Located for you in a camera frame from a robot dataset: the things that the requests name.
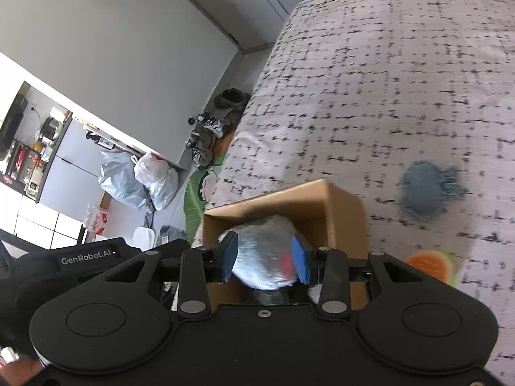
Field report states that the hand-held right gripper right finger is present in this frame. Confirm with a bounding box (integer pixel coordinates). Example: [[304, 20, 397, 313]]
[[290, 235, 433, 315]]

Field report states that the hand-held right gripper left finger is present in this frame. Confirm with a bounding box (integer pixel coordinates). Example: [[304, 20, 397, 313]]
[[102, 231, 240, 319]]

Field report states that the light blue fluffy plush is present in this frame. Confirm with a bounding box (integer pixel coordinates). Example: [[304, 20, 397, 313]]
[[219, 214, 300, 291]]

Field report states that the cardboard box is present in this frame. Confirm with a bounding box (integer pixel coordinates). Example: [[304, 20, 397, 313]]
[[200, 179, 369, 310]]

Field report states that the person's left hand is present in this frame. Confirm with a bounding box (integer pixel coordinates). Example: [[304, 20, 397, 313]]
[[0, 360, 43, 386]]

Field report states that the grey fluffy cloth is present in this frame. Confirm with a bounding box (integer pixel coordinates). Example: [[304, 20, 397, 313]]
[[160, 225, 190, 246]]

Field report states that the green cartoon rug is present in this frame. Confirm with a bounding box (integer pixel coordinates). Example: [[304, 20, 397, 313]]
[[184, 165, 226, 246]]

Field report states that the grey plastic bag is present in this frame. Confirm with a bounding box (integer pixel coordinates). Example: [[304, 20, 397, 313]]
[[98, 149, 151, 210]]

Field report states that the grey cabinet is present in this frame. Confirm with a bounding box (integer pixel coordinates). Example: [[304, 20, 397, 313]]
[[34, 116, 190, 218]]

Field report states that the white plastic bag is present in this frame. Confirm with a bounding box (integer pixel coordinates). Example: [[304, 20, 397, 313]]
[[134, 152, 180, 212]]

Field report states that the orange and green plush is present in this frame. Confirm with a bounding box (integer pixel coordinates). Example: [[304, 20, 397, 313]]
[[404, 249, 459, 286]]

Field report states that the grey knitted toy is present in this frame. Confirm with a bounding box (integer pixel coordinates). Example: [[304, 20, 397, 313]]
[[400, 160, 467, 220]]

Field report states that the black slipper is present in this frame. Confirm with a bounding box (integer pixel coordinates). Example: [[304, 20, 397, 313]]
[[213, 87, 252, 109]]

